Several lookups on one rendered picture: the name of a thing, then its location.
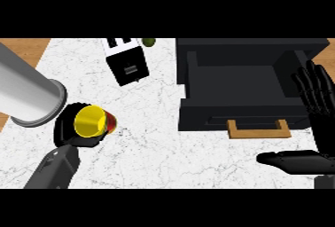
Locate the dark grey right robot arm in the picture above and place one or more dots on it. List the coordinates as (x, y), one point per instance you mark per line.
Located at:
(325, 182)

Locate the black open drawer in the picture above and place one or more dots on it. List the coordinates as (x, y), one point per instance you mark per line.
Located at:
(235, 85)

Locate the yellow and red cup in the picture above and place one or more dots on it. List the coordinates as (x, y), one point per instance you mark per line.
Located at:
(91, 121)

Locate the green round fruit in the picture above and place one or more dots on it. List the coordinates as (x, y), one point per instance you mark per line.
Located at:
(150, 42)

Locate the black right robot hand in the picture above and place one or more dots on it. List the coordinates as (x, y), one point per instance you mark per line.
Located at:
(324, 133)

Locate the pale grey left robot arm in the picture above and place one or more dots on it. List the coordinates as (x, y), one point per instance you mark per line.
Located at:
(24, 88)

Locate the black and white toaster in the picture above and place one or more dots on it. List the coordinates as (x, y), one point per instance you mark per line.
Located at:
(129, 66)

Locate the black cabinet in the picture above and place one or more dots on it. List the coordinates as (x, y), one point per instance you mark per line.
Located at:
(235, 47)

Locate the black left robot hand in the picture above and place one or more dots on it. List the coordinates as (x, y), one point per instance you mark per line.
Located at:
(64, 130)

